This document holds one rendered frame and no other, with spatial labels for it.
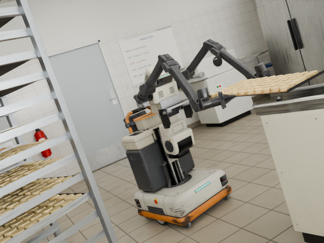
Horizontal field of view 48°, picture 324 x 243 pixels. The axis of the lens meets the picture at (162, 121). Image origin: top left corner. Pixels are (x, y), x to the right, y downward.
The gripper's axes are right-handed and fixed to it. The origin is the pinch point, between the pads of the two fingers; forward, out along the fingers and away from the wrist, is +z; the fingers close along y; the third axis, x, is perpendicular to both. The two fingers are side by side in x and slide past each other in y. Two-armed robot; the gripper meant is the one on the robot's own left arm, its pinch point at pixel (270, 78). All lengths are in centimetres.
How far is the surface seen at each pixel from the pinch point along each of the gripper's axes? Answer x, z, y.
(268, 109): 10.9, 36.3, 11.0
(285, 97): -4.6, 10.5, 12.2
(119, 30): 163, -402, -94
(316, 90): -19.2, 25.7, 9.9
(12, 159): 116, 122, -15
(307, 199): 3, 45, 66
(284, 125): 5.7, 43.2, 20.7
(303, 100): -5, 53, 8
